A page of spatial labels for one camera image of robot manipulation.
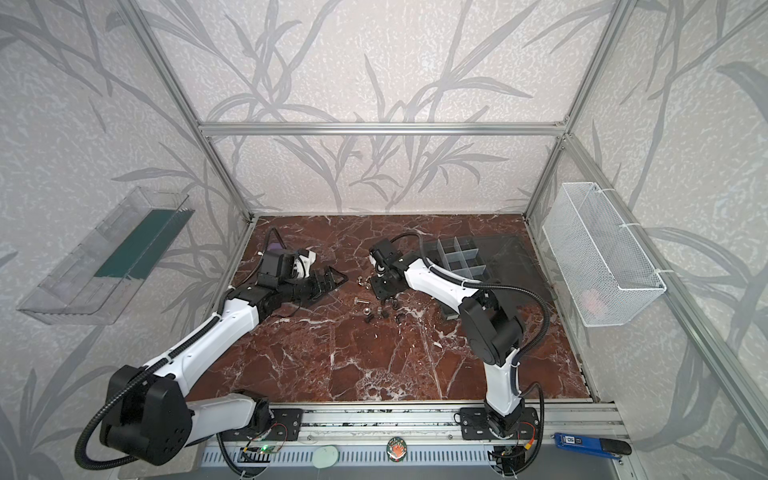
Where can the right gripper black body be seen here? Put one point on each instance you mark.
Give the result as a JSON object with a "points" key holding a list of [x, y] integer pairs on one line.
{"points": [[384, 285]]}

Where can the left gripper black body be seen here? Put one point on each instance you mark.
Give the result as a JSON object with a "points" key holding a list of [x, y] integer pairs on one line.
{"points": [[315, 284]]}

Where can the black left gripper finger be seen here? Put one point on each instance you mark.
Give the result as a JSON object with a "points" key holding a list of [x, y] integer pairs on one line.
{"points": [[319, 290], [331, 276]]}

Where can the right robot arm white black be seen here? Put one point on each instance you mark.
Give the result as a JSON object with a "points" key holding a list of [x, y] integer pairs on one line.
{"points": [[489, 319]]}

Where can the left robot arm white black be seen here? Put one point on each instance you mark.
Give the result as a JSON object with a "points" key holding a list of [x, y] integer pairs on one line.
{"points": [[147, 415]]}

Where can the clear compartment organizer box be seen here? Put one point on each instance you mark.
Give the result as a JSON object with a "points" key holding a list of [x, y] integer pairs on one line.
{"points": [[501, 259]]}

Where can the white oval puck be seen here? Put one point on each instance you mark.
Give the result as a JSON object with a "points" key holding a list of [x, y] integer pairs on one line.
{"points": [[325, 457]]}

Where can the round red sticker button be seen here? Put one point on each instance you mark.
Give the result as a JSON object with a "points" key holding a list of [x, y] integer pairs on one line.
{"points": [[396, 449]]}

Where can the blue black handheld tool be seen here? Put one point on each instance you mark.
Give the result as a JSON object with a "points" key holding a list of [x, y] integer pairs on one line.
{"points": [[599, 447]]}

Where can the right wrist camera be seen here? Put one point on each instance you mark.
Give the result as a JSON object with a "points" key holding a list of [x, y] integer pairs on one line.
{"points": [[384, 253]]}

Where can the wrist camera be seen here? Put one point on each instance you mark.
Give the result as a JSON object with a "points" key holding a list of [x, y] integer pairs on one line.
{"points": [[278, 266], [384, 253]]}

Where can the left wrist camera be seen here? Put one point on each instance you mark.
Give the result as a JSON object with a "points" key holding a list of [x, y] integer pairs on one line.
{"points": [[278, 266]]}

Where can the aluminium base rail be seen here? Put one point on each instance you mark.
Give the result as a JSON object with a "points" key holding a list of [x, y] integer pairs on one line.
{"points": [[436, 434]]}

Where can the aluminium frame crossbar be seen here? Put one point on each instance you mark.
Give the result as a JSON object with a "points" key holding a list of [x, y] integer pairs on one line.
{"points": [[216, 129]]}

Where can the clear wall tray green mat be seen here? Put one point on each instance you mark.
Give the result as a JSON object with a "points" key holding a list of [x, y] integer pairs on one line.
{"points": [[95, 282]]}

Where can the white wire mesh basket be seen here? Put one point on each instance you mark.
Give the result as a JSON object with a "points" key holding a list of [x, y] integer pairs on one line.
{"points": [[609, 276]]}

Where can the aluminium frame post left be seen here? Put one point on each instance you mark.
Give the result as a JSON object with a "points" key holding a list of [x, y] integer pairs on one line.
{"points": [[139, 25]]}

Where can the aluminium frame post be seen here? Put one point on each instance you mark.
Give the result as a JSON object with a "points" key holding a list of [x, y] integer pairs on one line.
{"points": [[139, 25], [617, 21]]}

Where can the aluminium frame post right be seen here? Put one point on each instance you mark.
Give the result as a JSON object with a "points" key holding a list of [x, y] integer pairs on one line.
{"points": [[617, 21]]}

